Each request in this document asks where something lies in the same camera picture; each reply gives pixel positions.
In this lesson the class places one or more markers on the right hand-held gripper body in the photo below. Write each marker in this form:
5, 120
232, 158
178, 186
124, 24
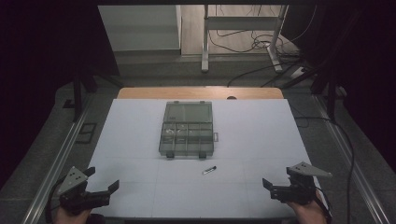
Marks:
303, 190

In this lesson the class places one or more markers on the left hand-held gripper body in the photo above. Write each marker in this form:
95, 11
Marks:
72, 182

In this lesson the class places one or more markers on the small black screw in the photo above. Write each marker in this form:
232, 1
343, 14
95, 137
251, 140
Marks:
209, 170

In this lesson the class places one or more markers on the clear plastic compartment box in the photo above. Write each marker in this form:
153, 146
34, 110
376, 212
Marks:
186, 137

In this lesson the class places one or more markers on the person's right hand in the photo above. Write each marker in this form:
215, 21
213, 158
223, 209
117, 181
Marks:
309, 214

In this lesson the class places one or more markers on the person's left hand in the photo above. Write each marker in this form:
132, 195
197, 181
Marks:
71, 218

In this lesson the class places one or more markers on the white table board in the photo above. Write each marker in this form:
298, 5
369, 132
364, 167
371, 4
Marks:
130, 137

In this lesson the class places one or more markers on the black metal stand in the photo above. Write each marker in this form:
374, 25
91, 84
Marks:
77, 93
330, 93

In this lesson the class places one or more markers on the white power strip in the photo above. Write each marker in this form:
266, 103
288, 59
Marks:
298, 72

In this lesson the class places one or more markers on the white cabinet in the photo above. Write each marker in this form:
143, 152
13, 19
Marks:
140, 28

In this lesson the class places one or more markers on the aluminium floor rail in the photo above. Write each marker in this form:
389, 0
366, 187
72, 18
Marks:
56, 165
351, 168

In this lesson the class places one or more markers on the white metal desk frame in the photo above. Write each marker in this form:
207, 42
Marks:
241, 23

